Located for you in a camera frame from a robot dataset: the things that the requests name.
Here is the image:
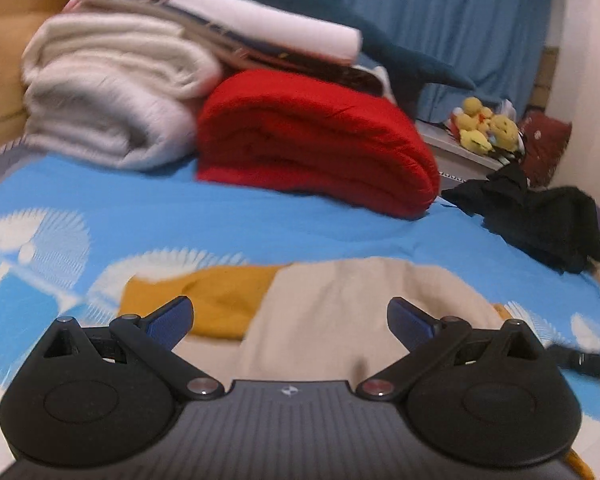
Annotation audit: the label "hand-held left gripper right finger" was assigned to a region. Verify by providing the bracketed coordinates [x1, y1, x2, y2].
[356, 297, 547, 401]

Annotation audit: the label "red folded blanket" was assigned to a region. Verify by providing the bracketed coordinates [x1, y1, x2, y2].
[196, 69, 442, 221]

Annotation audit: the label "blue white printed bed mat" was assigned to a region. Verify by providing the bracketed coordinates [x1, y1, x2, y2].
[0, 152, 600, 461]

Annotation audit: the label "black clothes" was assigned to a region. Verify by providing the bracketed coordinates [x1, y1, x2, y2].
[440, 162, 600, 276]

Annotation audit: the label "yellow plush toy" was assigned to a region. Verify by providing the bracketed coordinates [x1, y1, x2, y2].
[487, 112, 522, 152]
[449, 96, 496, 155]

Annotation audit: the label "dark red cushion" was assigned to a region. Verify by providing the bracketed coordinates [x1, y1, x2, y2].
[519, 112, 573, 188]

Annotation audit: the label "dark blue shark plush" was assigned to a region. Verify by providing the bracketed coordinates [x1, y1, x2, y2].
[195, 0, 476, 111]

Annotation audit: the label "blue curtain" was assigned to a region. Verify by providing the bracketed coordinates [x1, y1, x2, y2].
[307, 0, 556, 123]

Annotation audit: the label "grey-white folded blanket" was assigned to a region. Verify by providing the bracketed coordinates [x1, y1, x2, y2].
[22, 87, 202, 171]

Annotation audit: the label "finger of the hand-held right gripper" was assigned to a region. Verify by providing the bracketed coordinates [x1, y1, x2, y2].
[545, 341, 600, 389]

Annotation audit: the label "cream folded blanket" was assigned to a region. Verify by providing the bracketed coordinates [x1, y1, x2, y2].
[21, 12, 226, 111]

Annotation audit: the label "window sill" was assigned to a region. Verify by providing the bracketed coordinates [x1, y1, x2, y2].
[415, 120, 506, 181]

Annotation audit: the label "white and pink folded bedding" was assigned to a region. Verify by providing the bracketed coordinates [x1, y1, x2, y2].
[80, 0, 396, 98]

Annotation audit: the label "beige and mustard jacket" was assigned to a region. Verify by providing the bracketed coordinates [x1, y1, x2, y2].
[119, 256, 596, 480]

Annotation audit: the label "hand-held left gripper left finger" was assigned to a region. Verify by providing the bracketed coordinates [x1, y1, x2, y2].
[41, 296, 226, 401]

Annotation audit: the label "wooden bed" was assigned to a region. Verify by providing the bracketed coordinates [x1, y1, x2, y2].
[0, 0, 600, 306]

